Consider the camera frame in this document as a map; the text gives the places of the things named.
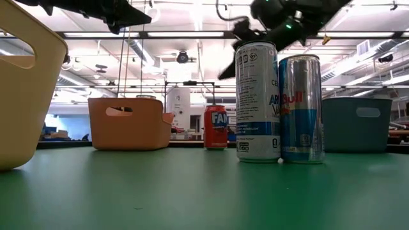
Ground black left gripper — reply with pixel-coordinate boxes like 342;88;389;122
14;0;153;36

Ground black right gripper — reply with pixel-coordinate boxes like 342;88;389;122
217;0;313;81

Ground orange Fanta can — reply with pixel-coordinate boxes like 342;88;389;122
203;103;229;151

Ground orange plastic bin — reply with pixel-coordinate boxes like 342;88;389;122
88;97;175;151

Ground yellow plastic bin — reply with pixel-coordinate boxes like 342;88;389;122
0;0;69;171

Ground white column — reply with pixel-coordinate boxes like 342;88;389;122
167;88;192;130

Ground yellow hanging hook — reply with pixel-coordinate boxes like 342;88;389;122
321;25;332;46

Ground teal plastic bin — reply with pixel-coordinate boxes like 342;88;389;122
321;96;394;154

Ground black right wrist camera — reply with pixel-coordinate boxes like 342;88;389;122
231;18;266;43

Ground black dome ceiling camera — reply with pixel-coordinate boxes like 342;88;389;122
176;50;190;65

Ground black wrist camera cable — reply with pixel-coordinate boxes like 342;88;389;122
215;0;247;22

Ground black aluminium table frame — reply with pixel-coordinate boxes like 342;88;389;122
36;140;409;155

